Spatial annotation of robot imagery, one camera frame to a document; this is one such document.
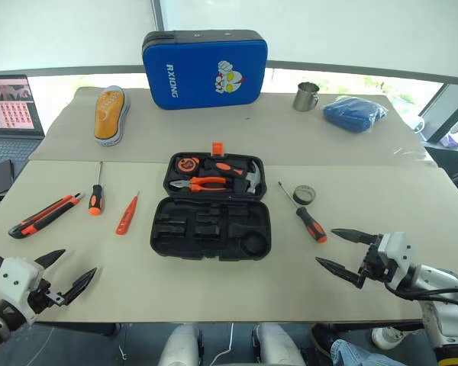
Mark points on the blue zip case with cartoon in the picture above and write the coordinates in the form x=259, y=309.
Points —
x=198, y=76

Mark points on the black tool case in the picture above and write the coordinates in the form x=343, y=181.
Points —
x=175, y=248

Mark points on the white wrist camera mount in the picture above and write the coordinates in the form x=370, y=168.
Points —
x=398, y=248
x=15, y=274

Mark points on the long black orange screwdriver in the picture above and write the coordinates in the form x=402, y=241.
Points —
x=311, y=225

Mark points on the grey rounded shell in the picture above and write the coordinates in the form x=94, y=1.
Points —
x=179, y=345
x=278, y=345

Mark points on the orange test pen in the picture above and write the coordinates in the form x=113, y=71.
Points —
x=126, y=217

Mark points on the open laptop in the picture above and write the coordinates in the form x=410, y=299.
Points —
x=7, y=103

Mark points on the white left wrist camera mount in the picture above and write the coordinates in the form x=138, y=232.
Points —
x=15, y=274

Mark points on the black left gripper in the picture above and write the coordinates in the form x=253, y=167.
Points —
x=42, y=294

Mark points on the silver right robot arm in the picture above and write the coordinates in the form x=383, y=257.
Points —
x=439, y=274

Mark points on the dark framed monitor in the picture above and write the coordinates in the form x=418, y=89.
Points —
x=437, y=124

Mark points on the blue jeans leg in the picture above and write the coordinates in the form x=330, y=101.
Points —
x=351, y=354

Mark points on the black orange tape measure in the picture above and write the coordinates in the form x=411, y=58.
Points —
x=186, y=164

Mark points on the black orange utility knife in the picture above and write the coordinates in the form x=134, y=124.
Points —
x=42, y=219

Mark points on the white sneaker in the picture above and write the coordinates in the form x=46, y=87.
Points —
x=385, y=337

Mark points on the orange-red plastic piece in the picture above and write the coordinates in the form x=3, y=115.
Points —
x=217, y=148

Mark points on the steel mug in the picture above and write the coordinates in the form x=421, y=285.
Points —
x=304, y=99

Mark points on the yellow white shoe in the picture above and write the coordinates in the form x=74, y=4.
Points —
x=108, y=114

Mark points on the black tape roll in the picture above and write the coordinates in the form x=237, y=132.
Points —
x=303, y=201

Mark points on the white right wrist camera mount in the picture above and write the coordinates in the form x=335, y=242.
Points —
x=398, y=248

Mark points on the blue folded cloth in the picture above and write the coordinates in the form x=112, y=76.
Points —
x=353, y=112

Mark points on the short black orange screwdriver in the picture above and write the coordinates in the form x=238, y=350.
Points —
x=95, y=200

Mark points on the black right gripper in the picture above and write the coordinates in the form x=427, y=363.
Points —
x=376, y=265

